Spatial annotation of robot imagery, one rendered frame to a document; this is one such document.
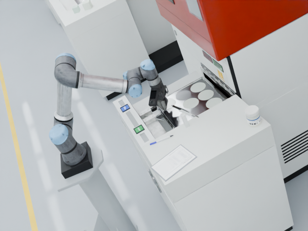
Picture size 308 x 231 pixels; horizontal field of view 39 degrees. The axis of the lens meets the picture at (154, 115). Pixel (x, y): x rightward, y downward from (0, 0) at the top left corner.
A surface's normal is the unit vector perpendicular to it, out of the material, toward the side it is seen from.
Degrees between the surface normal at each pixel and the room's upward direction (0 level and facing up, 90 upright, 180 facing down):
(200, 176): 90
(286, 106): 90
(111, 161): 0
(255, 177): 90
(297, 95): 90
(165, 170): 0
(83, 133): 0
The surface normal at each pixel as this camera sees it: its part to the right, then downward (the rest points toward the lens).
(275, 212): 0.37, 0.49
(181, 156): -0.33, -0.73
